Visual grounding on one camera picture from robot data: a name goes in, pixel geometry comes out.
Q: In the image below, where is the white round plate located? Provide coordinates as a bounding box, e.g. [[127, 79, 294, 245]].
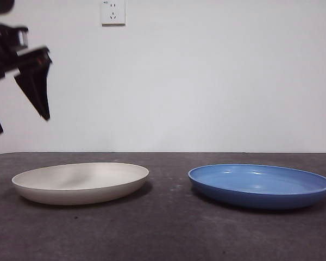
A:
[[11, 162, 150, 206]]

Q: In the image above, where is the blue round plate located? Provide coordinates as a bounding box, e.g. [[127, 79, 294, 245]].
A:
[[187, 164, 326, 210]]

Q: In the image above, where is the pale grey left wrist camera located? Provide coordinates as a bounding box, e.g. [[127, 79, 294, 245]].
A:
[[17, 29, 29, 47]]

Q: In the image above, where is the white wall socket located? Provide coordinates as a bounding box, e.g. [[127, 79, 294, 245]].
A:
[[102, 0, 127, 27]]

